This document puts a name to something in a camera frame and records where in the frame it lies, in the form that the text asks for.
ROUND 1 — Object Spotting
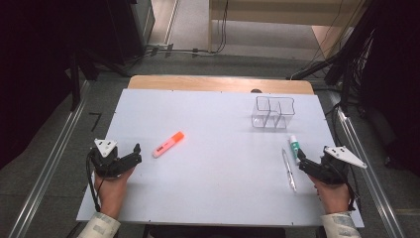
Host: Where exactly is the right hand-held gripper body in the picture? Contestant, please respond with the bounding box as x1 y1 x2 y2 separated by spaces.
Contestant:
306 145 368 185

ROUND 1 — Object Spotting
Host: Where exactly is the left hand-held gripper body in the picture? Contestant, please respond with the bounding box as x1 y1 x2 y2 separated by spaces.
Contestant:
87 138 132 179

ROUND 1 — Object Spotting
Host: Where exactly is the green and white correction pen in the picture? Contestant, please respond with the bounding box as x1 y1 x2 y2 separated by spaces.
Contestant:
288 134 302 166

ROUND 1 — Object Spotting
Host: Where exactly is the clear pen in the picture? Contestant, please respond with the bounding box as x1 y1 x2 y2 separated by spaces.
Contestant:
280 148 298 193

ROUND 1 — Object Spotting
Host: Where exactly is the orange highlighter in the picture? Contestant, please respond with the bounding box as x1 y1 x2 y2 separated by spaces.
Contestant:
152 130 185 159

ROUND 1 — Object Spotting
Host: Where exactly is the clear plastic pen holder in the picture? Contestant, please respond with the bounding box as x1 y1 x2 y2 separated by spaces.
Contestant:
251 95 296 130

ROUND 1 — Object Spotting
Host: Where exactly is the person's right hand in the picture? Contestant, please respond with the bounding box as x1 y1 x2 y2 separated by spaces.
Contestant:
308 175 352 215

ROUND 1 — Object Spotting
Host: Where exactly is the person's left hand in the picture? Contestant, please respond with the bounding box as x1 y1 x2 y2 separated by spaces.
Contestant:
94 166 137 220

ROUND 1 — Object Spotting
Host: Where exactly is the black tripod stand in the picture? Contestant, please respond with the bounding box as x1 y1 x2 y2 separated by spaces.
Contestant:
66 49 131 112

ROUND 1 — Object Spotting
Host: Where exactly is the wooden table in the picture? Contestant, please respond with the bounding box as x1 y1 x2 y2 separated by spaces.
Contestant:
127 74 315 96

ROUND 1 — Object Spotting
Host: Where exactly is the black cabinet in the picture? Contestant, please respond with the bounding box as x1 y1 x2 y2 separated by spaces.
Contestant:
104 0 157 66

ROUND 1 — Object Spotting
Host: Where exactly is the light wooden bench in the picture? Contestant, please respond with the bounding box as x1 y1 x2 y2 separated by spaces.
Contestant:
207 0 372 61

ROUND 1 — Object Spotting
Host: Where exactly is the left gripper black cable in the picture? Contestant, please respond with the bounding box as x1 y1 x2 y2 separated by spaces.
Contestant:
85 149 102 213

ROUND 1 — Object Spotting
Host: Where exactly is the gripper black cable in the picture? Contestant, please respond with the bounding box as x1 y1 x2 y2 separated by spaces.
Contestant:
345 164 362 212
85 149 102 213

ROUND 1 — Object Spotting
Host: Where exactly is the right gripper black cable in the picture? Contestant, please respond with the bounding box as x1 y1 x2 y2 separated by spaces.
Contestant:
345 164 362 212

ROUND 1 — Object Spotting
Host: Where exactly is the metal floor rail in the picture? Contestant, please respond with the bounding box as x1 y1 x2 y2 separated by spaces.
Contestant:
328 90 408 238
7 79 91 238

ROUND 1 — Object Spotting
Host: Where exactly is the black stand with cables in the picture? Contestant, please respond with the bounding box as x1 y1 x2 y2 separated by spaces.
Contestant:
286 19 377 115

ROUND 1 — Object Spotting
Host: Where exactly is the black floor cable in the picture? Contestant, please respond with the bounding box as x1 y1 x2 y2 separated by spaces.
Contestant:
144 0 230 58

